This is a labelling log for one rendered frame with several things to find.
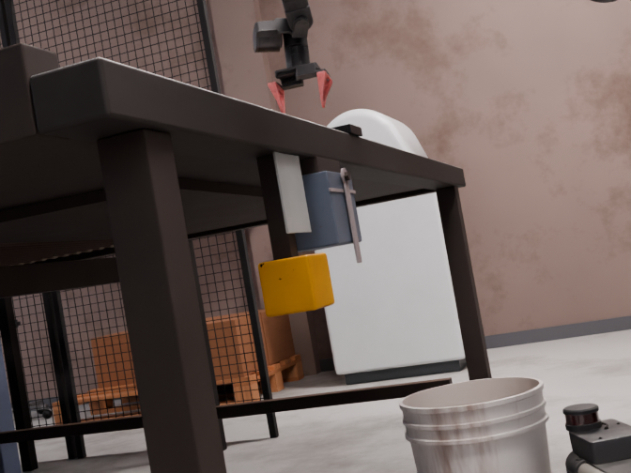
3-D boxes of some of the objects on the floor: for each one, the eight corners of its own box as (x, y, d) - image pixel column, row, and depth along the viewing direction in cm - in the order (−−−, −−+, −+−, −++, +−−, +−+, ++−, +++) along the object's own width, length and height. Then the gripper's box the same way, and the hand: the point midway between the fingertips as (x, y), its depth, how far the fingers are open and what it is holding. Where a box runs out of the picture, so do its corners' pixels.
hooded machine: (485, 352, 530) (441, 106, 535) (474, 370, 463) (424, 89, 469) (362, 368, 551) (322, 132, 556) (335, 388, 485) (289, 120, 490)
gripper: (263, 50, 204) (269, 113, 201) (321, 37, 200) (328, 100, 197) (272, 60, 210) (279, 121, 207) (329, 48, 207) (336, 110, 204)
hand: (302, 108), depth 202 cm, fingers open, 9 cm apart
